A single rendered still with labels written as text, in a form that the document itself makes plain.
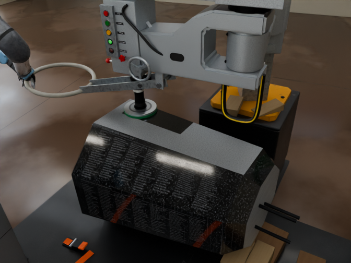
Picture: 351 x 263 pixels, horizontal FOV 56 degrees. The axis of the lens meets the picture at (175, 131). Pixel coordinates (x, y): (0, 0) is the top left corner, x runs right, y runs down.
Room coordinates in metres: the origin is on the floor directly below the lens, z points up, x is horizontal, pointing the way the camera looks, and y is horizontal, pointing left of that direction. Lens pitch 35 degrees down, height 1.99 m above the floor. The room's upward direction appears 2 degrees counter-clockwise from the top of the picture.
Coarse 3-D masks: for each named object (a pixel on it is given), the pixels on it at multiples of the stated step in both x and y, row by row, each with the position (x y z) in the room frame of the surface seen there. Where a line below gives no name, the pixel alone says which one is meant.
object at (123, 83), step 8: (96, 80) 2.09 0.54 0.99; (104, 80) 2.06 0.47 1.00; (112, 80) 2.03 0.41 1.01; (120, 80) 2.00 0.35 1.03; (128, 80) 1.97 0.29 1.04; (152, 80) 1.76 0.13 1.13; (80, 88) 2.02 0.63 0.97; (88, 88) 1.99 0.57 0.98; (96, 88) 1.96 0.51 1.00; (104, 88) 1.92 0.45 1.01; (112, 88) 1.90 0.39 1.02; (120, 88) 1.87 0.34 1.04; (128, 88) 1.84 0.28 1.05; (136, 88) 1.81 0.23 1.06; (144, 88) 1.79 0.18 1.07
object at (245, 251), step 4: (252, 244) 1.28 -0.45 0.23; (244, 248) 1.25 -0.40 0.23; (248, 248) 1.25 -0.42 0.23; (232, 252) 1.22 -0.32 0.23; (236, 252) 1.22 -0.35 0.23; (240, 252) 1.22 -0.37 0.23; (244, 252) 1.22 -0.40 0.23; (248, 252) 1.22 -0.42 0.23; (224, 256) 1.20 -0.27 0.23; (228, 256) 1.20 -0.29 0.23; (232, 256) 1.20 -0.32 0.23; (236, 256) 1.19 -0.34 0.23; (240, 256) 1.19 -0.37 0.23; (244, 256) 1.19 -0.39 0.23; (220, 260) 1.17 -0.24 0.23; (224, 260) 1.17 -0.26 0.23; (228, 260) 1.17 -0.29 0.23; (232, 260) 1.17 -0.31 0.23; (236, 260) 1.17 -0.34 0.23; (240, 260) 1.17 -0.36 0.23; (244, 260) 1.16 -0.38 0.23
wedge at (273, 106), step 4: (272, 100) 2.02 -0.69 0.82; (276, 100) 2.01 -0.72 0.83; (264, 104) 1.99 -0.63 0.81; (268, 104) 1.98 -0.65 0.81; (272, 104) 1.98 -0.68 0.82; (276, 104) 1.97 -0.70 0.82; (280, 104) 1.96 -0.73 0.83; (284, 104) 1.95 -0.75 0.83; (264, 108) 1.95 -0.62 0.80; (268, 108) 1.94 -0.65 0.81; (272, 108) 1.94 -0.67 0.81; (276, 108) 1.93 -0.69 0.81; (280, 108) 1.94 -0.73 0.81; (260, 112) 1.91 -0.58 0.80; (264, 112) 1.91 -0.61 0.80; (268, 112) 1.91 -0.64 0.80; (272, 112) 1.92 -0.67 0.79; (260, 116) 1.88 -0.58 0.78
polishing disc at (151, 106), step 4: (132, 100) 1.96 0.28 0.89; (148, 100) 1.96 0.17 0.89; (128, 104) 1.91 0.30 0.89; (132, 104) 1.91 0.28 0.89; (148, 104) 1.90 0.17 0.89; (152, 104) 1.90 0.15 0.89; (124, 108) 1.86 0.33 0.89; (128, 108) 1.86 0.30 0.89; (132, 108) 1.86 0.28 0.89; (148, 108) 1.85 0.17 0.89; (152, 108) 1.85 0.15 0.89; (156, 108) 1.86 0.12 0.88; (128, 112) 1.81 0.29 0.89; (132, 112) 1.81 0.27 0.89; (136, 112) 1.81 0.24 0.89; (140, 112) 1.80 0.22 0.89; (144, 112) 1.80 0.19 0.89; (148, 112) 1.80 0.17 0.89; (152, 112) 1.81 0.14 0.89; (136, 116) 1.77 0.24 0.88; (140, 116) 1.77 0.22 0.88
